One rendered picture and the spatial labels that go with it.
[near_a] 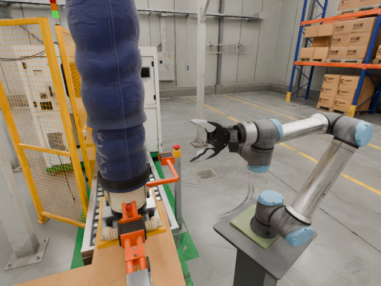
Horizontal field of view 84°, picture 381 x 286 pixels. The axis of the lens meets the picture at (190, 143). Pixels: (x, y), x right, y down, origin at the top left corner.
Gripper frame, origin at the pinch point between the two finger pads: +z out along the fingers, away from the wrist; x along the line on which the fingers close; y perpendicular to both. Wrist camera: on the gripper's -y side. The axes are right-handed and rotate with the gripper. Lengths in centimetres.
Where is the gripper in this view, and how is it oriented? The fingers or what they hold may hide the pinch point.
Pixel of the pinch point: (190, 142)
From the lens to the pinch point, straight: 71.3
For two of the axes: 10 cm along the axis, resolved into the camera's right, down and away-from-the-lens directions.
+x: 0.0, -9.2, -3.8
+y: -3.3, -3.6, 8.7
